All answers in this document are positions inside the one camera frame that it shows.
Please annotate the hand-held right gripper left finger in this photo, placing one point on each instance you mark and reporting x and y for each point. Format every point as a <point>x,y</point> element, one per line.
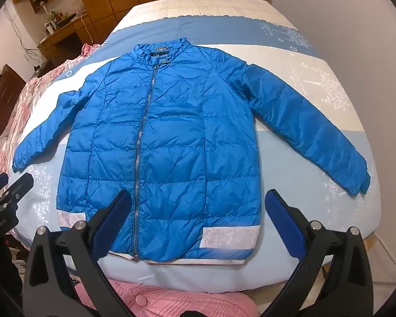
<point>114,216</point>

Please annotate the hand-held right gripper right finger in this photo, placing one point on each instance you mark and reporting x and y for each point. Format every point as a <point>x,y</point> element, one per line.
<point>283,221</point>

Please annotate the blue puffer jacket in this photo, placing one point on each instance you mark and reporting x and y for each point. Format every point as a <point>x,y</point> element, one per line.
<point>171,145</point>

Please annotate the dark wooden door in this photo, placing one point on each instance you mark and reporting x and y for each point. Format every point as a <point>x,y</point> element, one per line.
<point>1,105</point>

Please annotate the pink floral blanket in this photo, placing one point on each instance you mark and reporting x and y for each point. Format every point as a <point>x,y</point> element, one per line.
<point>23,105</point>

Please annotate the person's pink checked clothing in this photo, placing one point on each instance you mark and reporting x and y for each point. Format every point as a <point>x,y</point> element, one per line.
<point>171,300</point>

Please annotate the blue and white bed sheet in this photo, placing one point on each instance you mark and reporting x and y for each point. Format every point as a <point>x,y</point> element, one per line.
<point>316,82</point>

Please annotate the wooden desk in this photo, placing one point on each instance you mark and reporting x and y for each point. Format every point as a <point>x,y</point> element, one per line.
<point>66,34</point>

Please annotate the wooden wardrobe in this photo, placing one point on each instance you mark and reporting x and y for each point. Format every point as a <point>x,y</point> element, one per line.
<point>105,3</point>

